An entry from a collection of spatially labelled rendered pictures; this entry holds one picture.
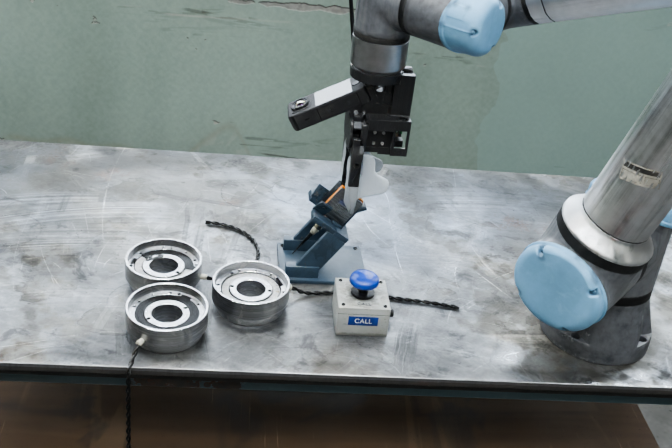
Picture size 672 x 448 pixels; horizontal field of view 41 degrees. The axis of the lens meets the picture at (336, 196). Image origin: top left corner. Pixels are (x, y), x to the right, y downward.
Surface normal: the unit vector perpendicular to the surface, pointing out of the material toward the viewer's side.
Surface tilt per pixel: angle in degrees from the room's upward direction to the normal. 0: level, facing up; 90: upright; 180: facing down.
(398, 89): 90
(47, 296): 0
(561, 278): 97
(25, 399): 0
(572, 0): 109
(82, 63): 90
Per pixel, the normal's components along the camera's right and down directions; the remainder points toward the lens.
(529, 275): -0.65, 0.42
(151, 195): 0.11, -0.87
